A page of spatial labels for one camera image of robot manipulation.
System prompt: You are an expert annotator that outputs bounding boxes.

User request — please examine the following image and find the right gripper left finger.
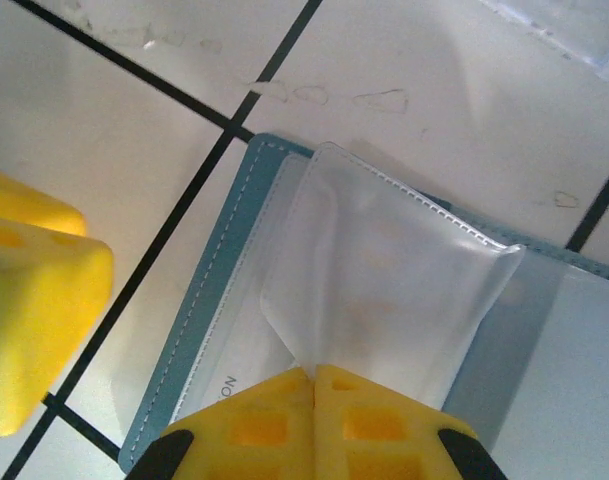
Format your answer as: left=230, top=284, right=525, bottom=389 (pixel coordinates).
left=131, top=367, right=316, bottom=480

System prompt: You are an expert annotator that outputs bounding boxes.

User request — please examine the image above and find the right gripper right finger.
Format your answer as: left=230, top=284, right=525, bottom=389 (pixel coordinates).
left=313, top=363, right=508, bottom=480

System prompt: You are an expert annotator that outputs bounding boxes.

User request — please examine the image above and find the teal card holder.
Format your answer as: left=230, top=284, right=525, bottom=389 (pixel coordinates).
left=119, top=132, right=609, bottom=480

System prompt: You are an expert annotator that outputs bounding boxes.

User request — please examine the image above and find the clear acrylic organizer box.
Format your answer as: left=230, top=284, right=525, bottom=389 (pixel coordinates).
left=476, top=0, right=609, bottom=84

